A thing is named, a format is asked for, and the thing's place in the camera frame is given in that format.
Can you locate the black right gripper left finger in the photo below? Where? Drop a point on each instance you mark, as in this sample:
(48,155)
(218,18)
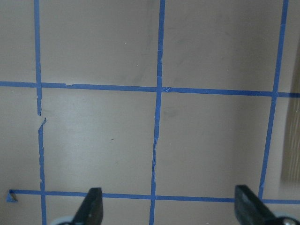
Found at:
(91,210)

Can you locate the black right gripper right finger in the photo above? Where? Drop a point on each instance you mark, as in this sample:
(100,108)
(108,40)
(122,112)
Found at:
(250,210)

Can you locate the yellow plastic basket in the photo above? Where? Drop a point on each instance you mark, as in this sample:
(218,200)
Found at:
(291,154)

